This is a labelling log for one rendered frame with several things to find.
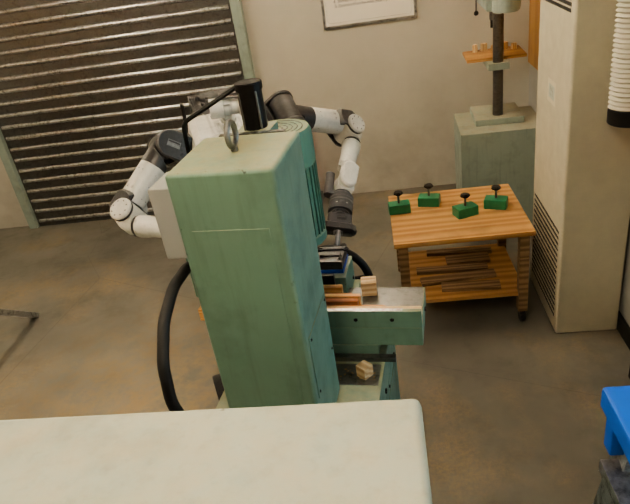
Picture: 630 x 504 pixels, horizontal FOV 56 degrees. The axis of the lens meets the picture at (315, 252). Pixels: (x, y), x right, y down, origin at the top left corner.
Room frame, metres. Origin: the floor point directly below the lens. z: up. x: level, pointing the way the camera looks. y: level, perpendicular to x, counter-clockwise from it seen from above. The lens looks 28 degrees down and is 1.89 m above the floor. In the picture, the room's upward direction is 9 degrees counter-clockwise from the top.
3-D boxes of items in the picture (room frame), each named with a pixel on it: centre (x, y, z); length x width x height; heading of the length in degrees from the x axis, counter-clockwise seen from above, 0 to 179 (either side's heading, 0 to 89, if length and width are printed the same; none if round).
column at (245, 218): (1.16, 0.12, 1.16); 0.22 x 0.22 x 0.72; 74
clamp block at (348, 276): (1.62, -0.03, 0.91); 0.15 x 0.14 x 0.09; 74
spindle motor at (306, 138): (1.44, 0.05, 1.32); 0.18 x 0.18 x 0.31
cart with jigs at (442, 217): (2.71, -0.73, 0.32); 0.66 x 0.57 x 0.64; 82
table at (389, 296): (1.54, -0.01, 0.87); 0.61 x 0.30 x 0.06; 74
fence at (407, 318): (1.40, 0.03, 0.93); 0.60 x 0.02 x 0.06; 74
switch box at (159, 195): (1.17, 0.27, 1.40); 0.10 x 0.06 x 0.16; 164
